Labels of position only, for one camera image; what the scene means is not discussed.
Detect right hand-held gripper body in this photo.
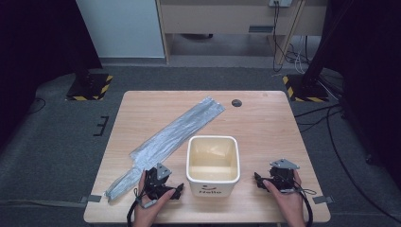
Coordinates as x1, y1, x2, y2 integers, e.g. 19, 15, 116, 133
269, 158, 301, 194

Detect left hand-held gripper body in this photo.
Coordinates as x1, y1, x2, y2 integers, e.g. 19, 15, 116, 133
144, 163, 173, 201

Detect white trash bin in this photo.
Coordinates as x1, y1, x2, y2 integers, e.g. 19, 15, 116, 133
185, 135, 241, 199

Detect clear plastic trash bag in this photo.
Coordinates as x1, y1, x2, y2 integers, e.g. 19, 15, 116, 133
104, 96, 226, 202

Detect white bin rim ring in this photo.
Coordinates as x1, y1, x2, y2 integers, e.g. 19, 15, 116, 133
185, 135, 241, 184

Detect person's right hand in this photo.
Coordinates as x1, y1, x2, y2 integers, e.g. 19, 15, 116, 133
263, 170, 306, 227

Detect person's left hand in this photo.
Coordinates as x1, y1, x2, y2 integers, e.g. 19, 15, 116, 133
133, 169, 177, 227

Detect grey tape strip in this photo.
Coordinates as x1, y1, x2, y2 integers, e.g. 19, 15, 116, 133
78, 194, 103, 204
312, 195, 335, 205

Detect black striped stand base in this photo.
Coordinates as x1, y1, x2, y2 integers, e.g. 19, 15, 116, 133
65, 73, 113, 102
282, 74, 329, 103

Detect black curtain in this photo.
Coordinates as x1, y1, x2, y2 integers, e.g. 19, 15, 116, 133
302, 0, 401, 181
0, 0, 103, 146

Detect white cabinet panel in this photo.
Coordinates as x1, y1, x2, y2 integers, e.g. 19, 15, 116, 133
75, 0, 166, 60

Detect light wooden desk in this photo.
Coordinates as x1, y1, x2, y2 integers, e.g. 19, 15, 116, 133
155, 0, 329, 65

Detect grey power strip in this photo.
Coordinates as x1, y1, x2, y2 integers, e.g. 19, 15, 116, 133
268, 0, 293, 8

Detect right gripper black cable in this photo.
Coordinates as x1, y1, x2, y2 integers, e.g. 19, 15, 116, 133
292, 185, 318, 227

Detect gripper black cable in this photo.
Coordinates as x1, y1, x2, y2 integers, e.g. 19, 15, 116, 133
126, 187, 149, 227
292, 185, 318, 227

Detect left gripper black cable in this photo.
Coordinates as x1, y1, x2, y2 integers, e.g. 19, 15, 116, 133
126, 187, 149, 227

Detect black floor cables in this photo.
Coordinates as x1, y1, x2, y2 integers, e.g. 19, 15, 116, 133
294, 102, 401, 223

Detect white cables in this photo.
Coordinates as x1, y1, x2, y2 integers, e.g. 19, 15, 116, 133
292, 36, 308, 75

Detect thin black floor cable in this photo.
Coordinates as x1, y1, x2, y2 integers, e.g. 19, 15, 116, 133
26, 97, 47, 116

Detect black power cable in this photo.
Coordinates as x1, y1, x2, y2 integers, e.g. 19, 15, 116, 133
271, 1, 287, 74

